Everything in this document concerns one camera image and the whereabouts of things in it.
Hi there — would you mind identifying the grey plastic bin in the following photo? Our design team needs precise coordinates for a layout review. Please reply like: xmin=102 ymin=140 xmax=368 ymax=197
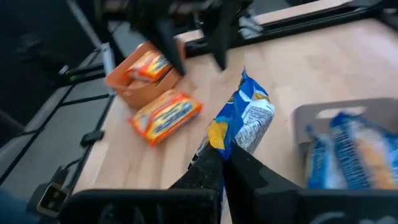
xmin=292 ymin=98 xmax=398 ymax=189

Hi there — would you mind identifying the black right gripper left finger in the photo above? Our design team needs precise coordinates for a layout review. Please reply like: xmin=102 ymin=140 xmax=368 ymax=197
xmin=169 ymin=144 xmax=224 ymax=191

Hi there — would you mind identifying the blue white Maruchan noodle packet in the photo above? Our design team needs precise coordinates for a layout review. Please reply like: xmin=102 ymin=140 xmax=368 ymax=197
xmin=305 ymin=123 xmax=348 ymax=190

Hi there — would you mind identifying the black rail clamp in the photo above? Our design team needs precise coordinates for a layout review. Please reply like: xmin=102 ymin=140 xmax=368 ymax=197
xmin=79 ymin=129 xmax=106 ymax=149

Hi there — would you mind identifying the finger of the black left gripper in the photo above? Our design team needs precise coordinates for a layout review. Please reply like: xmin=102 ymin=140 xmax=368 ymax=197
xmin=154 ymin=17 xmax=187 ymax=77
xmin=208 ymin=6 xmax=233 ymax=72

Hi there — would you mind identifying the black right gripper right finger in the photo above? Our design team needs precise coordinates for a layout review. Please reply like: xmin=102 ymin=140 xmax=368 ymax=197
xmin=222 ymin=142 xmax=302 ymax=224

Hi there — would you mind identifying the blue yellow Maruchan noodle packet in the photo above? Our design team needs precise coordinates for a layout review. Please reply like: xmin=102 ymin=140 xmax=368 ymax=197
xmin=188 ymin=67 xmax=276 ymax=224

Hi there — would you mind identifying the small black camera box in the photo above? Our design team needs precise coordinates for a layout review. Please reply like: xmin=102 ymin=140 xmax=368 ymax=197
xmin=26 ymin=167 xmax=72 ymax=218

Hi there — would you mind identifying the white metal bracket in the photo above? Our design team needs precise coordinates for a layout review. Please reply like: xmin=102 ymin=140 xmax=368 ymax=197
xmin=99 ymin=42 xmax=115 ymax=77

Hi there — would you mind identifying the orange Maruchan noodle packet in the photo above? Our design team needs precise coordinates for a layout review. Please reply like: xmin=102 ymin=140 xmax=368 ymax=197
xmin=128 ymin=89 xmax=205 ymax=148
xmin=125 ymin=49 xmax=174 ymax=83

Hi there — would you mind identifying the orange plastic bin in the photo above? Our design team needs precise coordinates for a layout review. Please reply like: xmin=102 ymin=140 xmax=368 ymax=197
xmin=104 ymin=39 xmax=187 ymax=109

